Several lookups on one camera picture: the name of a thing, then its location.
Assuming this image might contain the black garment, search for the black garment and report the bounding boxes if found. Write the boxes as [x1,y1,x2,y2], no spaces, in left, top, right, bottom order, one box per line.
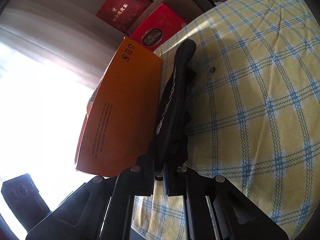
[155,39,196,174]

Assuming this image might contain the beige curtain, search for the beige curtain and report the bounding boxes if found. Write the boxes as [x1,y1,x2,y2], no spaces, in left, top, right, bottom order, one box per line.
[0,0,131,91]

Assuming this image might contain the red gift bag Chinese text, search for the red gift bag Chinese text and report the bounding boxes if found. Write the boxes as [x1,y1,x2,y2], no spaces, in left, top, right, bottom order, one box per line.
[96,0,152,34]

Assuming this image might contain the large brown carton behind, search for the large brown carton behind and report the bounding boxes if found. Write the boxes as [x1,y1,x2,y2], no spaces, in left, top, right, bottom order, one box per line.
[127,0,215,35]

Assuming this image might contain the red Ferrero Collection box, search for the red Ferrero Collection box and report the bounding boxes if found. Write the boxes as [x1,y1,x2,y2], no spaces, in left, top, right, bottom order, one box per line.
[130,3,186,51]

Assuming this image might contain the dark phone with cameras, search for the dark phone with cameras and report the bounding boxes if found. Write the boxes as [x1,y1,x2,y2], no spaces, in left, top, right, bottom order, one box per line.
[1,173,51,232]

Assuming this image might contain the orange cardboard box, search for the orange cardboard box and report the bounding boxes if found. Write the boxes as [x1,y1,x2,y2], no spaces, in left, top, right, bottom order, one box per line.
[75,37,162,177]

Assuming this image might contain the yellow blue plaid tablecloth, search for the yellow blue plaid tablecloth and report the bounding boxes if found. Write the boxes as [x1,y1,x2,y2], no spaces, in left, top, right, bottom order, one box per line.
[131,0,320,240]

